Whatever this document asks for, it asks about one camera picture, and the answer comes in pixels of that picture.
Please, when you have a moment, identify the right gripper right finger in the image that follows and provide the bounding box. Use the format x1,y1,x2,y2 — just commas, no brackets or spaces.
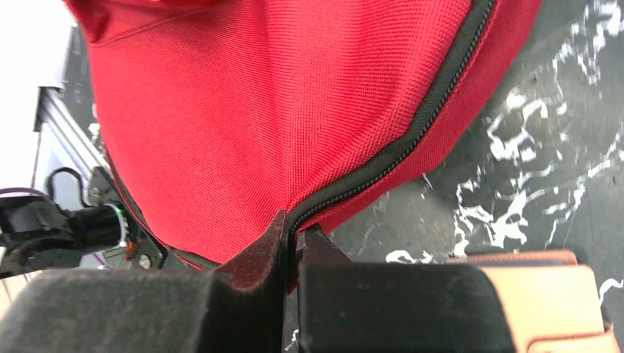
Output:
298,229,516,352

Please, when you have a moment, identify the red student backpack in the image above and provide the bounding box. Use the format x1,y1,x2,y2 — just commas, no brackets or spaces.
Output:
66,1,541,263

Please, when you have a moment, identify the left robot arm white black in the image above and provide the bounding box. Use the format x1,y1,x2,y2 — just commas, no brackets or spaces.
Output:
1,193,130,279

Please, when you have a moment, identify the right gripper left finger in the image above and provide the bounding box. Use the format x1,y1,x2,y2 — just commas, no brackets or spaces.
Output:
1,211,288,352

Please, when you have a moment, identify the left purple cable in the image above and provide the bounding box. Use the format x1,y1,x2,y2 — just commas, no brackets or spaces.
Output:
0,187,47,199

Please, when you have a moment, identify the aluminium frame rail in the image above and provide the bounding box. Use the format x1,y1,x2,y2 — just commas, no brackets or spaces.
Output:
31,88,118,209

